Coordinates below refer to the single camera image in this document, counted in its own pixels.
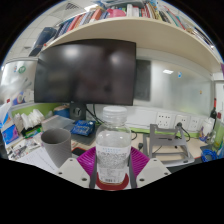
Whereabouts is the blue tissue box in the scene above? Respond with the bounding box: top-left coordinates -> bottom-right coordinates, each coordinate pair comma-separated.
0,101 -> 21,146

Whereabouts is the clear plastic box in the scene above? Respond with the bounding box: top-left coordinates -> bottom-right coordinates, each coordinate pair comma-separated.
41,114 -> 76,133

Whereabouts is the blue circuit board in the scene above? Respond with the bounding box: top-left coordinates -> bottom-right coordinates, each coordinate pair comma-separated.
70,119 -> 97,137

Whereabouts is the white wall socket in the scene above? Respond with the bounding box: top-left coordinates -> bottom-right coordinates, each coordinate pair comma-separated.
155,112 -> 173,128
174,114 -> 190,130

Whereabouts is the coiled blue cable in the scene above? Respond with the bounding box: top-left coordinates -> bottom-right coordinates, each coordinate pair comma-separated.
200,148 -> 219,163

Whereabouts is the grey ribbed cup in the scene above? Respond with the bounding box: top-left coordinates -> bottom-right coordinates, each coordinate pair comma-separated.
40,128 -> 73,169

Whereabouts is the clear plastic water bottle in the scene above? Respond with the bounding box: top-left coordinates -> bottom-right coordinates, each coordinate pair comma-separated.
95,105 -> 133,186

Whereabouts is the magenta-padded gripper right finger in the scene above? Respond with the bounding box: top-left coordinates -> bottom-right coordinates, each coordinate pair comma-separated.
128,146 -> 173,190

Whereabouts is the black computer monitor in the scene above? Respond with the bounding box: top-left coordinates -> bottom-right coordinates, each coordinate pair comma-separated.
33,38 -> 138,121

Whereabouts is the stack of white napkins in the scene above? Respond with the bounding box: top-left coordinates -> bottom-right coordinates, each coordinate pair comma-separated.
14,108 -> 45,129

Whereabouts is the grey metal laptop stand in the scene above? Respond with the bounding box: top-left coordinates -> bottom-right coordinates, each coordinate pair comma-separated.
142,123 -> 196,168

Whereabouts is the white printed paper sheet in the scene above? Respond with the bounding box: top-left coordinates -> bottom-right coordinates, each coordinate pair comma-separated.
16,146 -> 61,174

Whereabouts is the flat round red coaster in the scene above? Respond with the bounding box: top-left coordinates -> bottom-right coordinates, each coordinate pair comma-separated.
95,173 -> 130,192

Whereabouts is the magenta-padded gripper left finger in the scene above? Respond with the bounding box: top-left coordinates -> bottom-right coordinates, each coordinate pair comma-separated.
55,146 -> 99,190

